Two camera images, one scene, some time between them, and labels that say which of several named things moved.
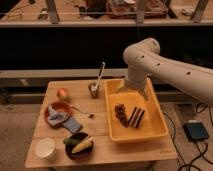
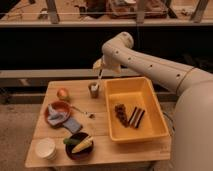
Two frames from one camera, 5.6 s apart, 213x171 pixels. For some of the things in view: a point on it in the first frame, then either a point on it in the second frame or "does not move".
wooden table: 72,129 does not move
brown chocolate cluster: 120,110 does not move
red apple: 62,94 does not move
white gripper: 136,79 -> 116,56
